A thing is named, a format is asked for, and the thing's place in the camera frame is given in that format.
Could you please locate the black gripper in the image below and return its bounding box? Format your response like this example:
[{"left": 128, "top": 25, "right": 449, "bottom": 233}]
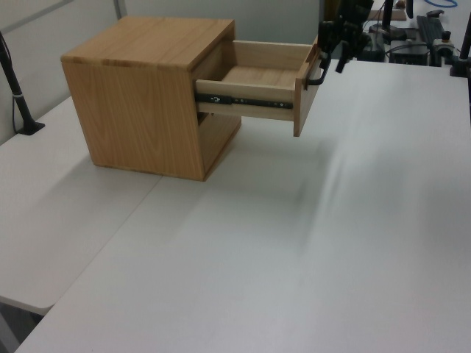
[{"left": 318, "top": 0, "right": 373, "bottom": 74}]

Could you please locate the black metal drawer handle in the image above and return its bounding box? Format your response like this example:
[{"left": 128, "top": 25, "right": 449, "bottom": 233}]
[{"left": 302, "top": 54, "right": 329, "bottom": 90}]

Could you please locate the wooden drawer with black handle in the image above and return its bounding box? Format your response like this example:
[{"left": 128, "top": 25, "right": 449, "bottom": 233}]
[{"left": 195, "top": 35, "right": 320, "bottom": 138}]

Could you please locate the wooden two-drawer cabinet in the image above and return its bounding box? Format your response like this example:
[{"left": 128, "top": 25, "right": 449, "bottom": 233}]
[{"left": 60, "top": 15, "right": 243, "bottom": 182}]

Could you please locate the black monitor stand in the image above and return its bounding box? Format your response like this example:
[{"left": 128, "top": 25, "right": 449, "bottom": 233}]
[{"left": 369, "top": 0, "right": 407, "bottom": 42}]

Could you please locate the black electronics box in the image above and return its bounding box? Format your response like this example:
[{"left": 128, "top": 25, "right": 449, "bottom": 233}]
[{"left": 389, "top": 43, "right": 431, "bottom": 66}]

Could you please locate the black keyboard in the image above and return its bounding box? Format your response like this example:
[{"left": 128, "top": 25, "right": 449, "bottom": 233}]
[{"left": 417, "top": 14, "right": 445, "bottom": 46}]

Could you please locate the silver table clamp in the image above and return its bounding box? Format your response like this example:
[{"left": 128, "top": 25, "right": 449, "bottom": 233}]
[{"left": 429, "top": 31, "right": 459, "bottom": 68}]

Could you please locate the black clamp pole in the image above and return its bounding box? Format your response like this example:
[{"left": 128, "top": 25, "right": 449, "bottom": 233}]
[{"left": 447, "top": 0, "right": 471, "bottom": 79}]

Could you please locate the black drawer slide rail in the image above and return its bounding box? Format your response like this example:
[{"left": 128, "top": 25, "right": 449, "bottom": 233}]
[{"left": 195, "top": 93, "right": 294, "bottom": 110}]

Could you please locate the black camera stand pole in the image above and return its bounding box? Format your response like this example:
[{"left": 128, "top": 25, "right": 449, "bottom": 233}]
[{"left": 0, "top": 31, "right": 46, "bottom": 135}]

